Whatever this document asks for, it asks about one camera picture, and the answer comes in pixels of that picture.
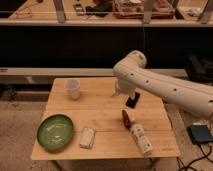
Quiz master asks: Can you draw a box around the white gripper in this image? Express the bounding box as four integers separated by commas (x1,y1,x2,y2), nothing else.
115,80,140,108

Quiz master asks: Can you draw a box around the dark red pepper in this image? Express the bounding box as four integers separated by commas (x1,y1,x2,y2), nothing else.
122,110,131,129

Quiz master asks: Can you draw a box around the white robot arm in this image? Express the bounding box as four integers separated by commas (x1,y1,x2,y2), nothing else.
113,50,213,121

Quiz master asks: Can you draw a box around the green ceramic bowl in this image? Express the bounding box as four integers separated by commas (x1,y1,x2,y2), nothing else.
37,114,74,151

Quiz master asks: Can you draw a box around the wooden table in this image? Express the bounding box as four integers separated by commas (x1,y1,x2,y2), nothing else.
31,77,179,160

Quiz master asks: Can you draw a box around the white plastic bottle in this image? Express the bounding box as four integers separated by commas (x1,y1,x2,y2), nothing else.
130,121,153,155

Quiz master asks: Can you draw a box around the white sponge block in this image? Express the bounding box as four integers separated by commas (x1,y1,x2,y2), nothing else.
79,127,96,149

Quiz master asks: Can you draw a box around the dark blue box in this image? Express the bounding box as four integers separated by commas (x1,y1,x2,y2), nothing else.
187,125,213,144

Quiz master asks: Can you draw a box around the plastic tray on shelf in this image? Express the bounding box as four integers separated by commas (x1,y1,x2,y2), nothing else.
113,0,175,19

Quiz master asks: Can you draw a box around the black cable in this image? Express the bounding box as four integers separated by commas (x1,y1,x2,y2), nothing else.
176,143,213,171

